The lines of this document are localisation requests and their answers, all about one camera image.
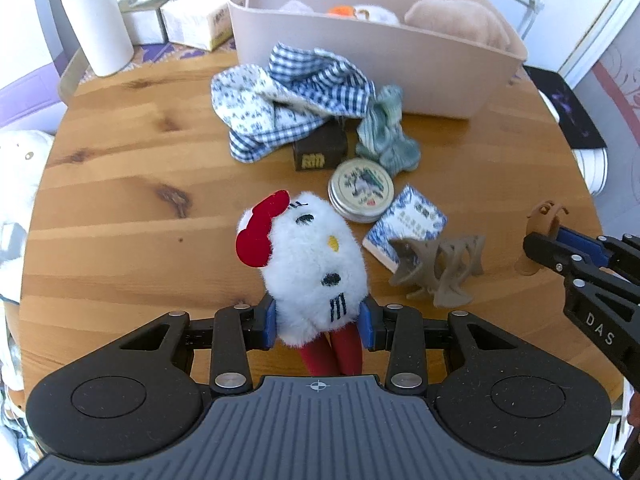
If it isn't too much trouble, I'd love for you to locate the round metal tin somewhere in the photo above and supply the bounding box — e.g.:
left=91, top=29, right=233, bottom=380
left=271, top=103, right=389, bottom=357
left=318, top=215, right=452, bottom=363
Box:
left=327, top=156, right=396, bottom=224

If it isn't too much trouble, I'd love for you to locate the taupe hair claw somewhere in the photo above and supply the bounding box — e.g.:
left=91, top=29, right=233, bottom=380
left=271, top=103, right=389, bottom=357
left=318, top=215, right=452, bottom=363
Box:
left=387, top=234, right=487, bottom=309

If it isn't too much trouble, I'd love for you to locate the white bedding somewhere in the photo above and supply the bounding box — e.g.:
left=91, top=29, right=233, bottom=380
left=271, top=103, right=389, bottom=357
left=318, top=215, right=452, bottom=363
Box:
left=0, top=300, right=31, bottom=461

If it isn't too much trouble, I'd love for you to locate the brown hair clip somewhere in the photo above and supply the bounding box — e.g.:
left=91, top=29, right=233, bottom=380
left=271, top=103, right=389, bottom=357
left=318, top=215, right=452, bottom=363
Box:
left=517, top=200, right=569, bottom=277

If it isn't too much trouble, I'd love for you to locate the white thermos bottle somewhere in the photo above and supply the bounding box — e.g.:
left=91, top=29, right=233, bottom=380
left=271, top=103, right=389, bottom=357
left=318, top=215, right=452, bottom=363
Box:
left=53, top=0, right=135, bottom=77

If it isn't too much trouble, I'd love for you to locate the blue gingham cloth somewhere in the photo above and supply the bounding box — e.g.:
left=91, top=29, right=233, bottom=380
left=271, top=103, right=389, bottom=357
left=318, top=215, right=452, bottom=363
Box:
left=229, top=42, right=377, bottom=163

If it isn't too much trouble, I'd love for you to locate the beige plastic basket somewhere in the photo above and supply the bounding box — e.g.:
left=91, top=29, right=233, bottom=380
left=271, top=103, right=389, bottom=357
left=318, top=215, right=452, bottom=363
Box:
left=227, top=0, right=529, bottom=120

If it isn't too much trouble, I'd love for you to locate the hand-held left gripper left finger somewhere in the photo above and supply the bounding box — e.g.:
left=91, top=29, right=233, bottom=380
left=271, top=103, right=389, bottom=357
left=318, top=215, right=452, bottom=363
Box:
left=117, top=296, right=278, bottom=396

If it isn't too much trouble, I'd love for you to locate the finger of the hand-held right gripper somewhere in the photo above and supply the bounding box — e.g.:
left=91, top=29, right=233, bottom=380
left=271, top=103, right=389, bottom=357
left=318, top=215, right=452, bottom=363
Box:
left=556, top=226, right=640, bottom=271
left=523, top=232, right=587, bottom=276

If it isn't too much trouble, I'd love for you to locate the beige plush toy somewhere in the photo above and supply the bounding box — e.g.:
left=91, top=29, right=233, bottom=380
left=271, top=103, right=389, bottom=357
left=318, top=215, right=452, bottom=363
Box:
left=404, top=0, right=511, bottom=53

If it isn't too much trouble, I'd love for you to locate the white plush cat toy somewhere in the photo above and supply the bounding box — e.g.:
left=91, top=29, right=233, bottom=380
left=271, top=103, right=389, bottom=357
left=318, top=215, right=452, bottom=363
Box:
left=236, top=189, right=371, bottom=376

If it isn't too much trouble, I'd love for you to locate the green striped cloth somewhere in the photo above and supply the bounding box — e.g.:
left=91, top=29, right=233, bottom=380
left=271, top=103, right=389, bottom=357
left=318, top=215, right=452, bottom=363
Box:
left=356, top=85, right=421, bottom=173

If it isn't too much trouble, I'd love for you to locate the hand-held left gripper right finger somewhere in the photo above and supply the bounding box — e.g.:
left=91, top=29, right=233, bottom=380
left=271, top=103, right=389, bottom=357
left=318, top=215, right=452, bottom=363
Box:
left=359, top=299, right=521, bottom=393

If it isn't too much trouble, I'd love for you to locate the blue patterned small packet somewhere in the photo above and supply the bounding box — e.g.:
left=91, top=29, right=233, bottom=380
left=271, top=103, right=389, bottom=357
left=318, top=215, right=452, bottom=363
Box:
left=362, top=185, right=448, bottom=271

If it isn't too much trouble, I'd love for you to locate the white soft tissue pack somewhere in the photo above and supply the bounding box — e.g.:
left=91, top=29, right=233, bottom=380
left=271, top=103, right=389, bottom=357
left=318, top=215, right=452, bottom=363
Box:
left=161, top=0, right=236, bottom=52

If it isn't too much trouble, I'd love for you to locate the purple headboard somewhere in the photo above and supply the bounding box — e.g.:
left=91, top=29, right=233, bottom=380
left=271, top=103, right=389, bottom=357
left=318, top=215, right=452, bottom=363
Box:
left=0, top=0, right=96, bottom=133

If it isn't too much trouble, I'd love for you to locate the white plug with cable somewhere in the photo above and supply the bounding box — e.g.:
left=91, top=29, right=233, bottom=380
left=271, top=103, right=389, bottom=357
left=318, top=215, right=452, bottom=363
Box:
left=520, top=0, right=546, bottom=41

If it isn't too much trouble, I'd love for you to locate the blue floral cloth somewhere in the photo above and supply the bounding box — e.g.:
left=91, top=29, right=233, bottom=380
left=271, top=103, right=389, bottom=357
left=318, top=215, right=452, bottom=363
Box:
left=210, top=64, right=326, bottom=141

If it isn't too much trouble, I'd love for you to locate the dark brown small box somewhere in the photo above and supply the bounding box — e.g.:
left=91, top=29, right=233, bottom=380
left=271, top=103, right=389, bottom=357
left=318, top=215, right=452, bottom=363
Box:
left=292, top=120, right=349, bottom=172

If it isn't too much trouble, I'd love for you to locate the gold tissue box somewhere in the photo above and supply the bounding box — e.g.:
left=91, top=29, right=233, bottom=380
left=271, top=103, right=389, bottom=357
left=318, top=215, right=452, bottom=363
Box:
left=117, top=0, right=181, bottom=46

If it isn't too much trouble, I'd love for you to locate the wooden desktop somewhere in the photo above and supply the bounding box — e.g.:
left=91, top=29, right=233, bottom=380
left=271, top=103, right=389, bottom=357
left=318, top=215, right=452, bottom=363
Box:
left=17, top=47, right=626, bottom=411

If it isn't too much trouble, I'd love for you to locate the white round appliance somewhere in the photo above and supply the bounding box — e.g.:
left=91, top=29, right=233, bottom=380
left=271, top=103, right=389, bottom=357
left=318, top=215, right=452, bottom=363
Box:
left=575, top=147, right=611, bottom=196

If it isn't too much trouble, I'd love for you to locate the orange white small toy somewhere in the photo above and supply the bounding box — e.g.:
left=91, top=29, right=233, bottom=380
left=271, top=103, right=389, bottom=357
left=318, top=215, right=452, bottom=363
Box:
left=354, top=4, right=401, bottom=25

